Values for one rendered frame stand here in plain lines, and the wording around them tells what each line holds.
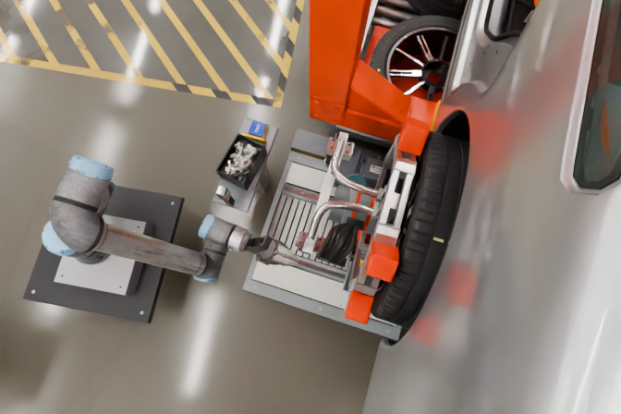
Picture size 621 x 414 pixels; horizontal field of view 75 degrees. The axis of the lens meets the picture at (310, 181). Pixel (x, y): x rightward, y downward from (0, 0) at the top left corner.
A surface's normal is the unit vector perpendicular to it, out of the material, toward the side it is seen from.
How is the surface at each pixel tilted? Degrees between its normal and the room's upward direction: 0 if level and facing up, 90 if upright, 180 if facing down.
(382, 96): 36
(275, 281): 0
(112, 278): 0
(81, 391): 0
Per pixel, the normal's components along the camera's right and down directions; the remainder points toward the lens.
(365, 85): 0.56, -0.05
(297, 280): 0.00, -0.28
